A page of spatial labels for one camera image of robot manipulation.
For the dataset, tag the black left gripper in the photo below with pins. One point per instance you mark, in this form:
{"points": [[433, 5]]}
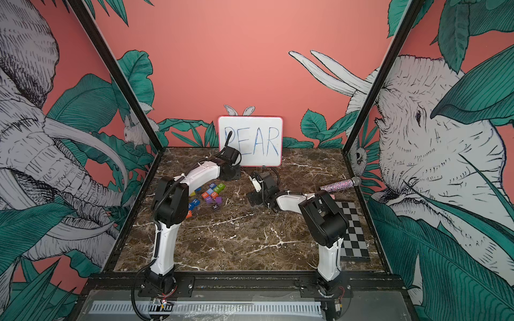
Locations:
{"points": [[237, 175]]}

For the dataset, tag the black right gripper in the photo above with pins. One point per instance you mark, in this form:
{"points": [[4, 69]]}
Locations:
{"points": [[255, 194]]}

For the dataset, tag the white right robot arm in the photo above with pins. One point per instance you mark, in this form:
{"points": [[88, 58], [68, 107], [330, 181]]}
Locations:
{"points": [[324, 218]]}

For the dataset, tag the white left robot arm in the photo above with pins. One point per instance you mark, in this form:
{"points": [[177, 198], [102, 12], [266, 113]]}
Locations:
{"points": [[170, 209]]}

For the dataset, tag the pink framed whiteboard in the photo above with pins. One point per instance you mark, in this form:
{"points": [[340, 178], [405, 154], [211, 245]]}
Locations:
{"points": [[257, 138]]}

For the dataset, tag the glittery purple microphone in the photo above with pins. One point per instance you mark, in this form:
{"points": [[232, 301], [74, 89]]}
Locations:
{"points": [[342, 185]]}

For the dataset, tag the black white checkerboard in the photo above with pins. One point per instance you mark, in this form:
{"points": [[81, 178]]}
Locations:
{"points": [[354, 246]]}

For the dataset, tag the white perforated strip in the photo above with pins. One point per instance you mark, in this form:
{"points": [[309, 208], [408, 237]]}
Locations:
{"points": [[219, 307]]}

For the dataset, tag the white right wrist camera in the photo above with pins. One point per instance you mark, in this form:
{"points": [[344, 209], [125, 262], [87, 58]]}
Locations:
{"points": [[257, 184]]}

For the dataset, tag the black front frame rail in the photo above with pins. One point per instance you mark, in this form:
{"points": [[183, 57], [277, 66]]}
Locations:
{"points": [[308, 283]]}

